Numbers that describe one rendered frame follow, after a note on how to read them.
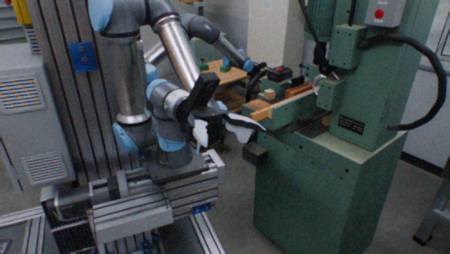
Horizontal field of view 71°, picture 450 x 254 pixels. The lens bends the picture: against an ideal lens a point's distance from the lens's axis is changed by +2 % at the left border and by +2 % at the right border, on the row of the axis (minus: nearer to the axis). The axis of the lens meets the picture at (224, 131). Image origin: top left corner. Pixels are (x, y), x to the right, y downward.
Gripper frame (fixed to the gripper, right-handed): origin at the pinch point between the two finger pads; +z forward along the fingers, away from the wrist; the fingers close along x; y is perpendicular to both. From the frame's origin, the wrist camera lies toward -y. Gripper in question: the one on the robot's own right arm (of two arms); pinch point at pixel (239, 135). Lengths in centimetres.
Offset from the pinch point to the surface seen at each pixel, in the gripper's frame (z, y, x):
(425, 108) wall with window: -41, 42, -225
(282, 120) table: -45, 27, -68
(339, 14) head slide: -40, -20, -84
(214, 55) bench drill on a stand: -259, 51, -186
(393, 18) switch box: -14, -22, -75
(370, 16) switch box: -22, -21, -74
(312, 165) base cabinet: -31, 46, -78
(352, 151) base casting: -17, 33, -83
